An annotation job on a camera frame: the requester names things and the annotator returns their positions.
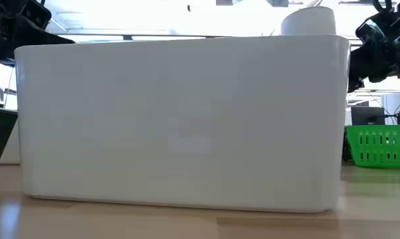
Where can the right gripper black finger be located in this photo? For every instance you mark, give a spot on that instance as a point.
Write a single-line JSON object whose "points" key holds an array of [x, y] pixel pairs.
{"points": [[364, 66]]}

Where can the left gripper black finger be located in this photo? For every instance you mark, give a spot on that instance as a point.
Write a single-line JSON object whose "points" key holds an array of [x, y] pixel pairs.
{"points": [[37, 38]]}

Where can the green slotted plastic basket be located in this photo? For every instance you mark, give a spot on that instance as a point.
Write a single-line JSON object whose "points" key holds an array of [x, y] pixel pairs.
{"points": [[379, 146]]}

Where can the black computer monitor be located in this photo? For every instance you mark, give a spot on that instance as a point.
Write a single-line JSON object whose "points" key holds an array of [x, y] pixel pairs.
{"points": [[366, 116]]}

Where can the white cabinet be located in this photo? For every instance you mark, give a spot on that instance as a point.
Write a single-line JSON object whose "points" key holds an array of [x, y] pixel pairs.
{"points": [[397, 106]]}

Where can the white shade wooden base lamp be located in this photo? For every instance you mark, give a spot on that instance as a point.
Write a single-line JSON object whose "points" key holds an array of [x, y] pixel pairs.
{"points": [[309, 21]]}

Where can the small black ceiling fixture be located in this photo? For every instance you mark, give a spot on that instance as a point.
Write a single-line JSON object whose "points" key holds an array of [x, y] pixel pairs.
{"points": [[188, 7]]}

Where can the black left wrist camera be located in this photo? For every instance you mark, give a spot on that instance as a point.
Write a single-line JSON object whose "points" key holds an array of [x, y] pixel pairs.
{"points": [[37, 13]]}

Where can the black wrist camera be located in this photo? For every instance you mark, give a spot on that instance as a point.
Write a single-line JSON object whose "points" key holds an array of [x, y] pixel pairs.
{"points": [[37, 13], [369, 31]]}

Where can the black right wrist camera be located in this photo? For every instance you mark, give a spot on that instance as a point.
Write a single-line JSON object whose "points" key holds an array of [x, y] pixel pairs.
{"points": [[369, 31]]}

